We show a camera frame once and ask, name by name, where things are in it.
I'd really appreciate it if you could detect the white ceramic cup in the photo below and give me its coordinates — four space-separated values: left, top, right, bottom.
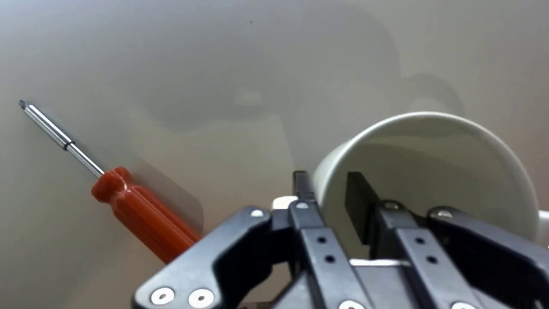
310 110 549 245

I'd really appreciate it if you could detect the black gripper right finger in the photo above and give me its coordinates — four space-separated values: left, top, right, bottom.
345 170 549 309

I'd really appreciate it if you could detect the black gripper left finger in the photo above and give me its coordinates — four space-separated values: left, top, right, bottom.
132 170 367 309

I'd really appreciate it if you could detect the white window sill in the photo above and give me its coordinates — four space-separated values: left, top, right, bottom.
0 0 549 309

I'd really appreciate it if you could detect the red handled screwdriver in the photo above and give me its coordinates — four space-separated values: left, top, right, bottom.
17 98 202 264

